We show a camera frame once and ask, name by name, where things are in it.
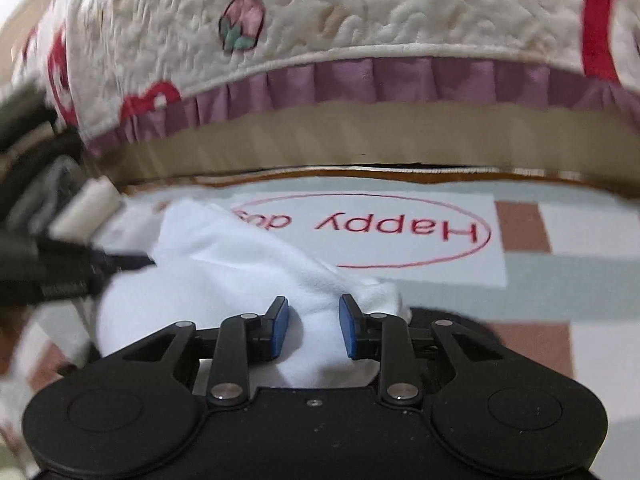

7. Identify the checkered floor mat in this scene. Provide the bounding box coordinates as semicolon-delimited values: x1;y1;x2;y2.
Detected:
0;172;640;480

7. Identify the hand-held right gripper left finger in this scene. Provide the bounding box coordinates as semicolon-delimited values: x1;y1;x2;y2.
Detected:
122;296;290;407

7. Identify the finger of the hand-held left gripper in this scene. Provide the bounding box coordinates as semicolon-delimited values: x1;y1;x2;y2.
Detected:
37;239;157;291

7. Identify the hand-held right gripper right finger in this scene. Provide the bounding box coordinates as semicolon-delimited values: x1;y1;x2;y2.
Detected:
339;294;503;407

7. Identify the white t-shirt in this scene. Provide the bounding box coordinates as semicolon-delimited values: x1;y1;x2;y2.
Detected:
92;199;411;391

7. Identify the stack of folded clothes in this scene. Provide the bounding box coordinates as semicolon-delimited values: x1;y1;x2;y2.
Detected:
0;82;88;233

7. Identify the cream pillow roll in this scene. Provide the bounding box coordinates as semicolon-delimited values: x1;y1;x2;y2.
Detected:
50;178;123;241

